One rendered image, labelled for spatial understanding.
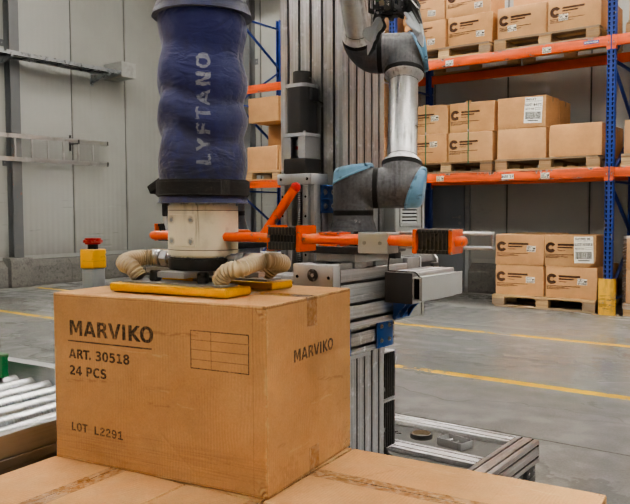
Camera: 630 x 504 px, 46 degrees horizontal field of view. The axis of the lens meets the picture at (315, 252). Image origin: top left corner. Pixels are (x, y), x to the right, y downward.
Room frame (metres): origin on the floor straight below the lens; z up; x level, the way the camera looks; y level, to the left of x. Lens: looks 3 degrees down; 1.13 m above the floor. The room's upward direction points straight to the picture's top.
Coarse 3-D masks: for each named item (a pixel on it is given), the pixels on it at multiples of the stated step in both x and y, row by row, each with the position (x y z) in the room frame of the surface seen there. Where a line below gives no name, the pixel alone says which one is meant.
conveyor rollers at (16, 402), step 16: (0, 384) 2.48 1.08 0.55; (16, 384) 2.52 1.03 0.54; (32, 384) 2.48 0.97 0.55; (48, 384) 2.52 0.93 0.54; (0, 400) 2.27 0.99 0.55; (16, 400) 2.31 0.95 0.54; (32, 400) 2.27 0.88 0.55; (48, 400) 2.30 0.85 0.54; (0, 416) 2.15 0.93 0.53; (16, 416) 2.10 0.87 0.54; (32, 416) 2.14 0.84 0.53; (48, 416) 2.10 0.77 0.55
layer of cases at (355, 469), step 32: (0, 480) 1.60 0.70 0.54; (32, 480) 1.59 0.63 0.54; (64, 480) 1.59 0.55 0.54; (96, 480) 1.59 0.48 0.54; (128, 480) 1.59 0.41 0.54; (160, 480) 1.59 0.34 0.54; (320, 480) 1.59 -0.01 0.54; (352, 480) 1.59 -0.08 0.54; (384, 480) 1.59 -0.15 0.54; (416, 480) 1.59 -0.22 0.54; (448, 480) 1.58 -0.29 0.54; (480, 480) 1.58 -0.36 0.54; (512, 480) 1.58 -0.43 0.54
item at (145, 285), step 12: (156, 276) 1.74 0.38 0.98; (204, 276) 1.67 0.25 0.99; (120, 288) 1.74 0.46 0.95; (132, 288) 1.72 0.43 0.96; (144, 288) 1.70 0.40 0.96; (156, 288) 1.68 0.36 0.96; (168, 288) 1.67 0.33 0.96; (180, 288) 1.65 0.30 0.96; (192, 288) 1.64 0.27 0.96; (204, 288) 1.62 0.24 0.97; (216, 288) 1.62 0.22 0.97; (228, 288) 1.62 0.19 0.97; (240, 288) 1.64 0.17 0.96
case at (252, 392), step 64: (64, 320) 1.74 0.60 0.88; (128, 320) 1.64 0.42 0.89; (192, 320) 1.56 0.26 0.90; (256, 320) 1.49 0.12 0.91; (320, 320) 1.68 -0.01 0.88; (64, 384) 1.74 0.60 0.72; (128, 384) 1.65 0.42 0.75; (192, 384) 1.56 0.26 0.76; (256, 384) 1.49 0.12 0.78; (320, 384) 1.68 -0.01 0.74; (64, 448) 1.74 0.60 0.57; (128, 448) 1.65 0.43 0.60; (192, 448) 1.56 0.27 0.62; (256, 448) 1.49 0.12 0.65; (320, 448) 1.68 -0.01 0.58
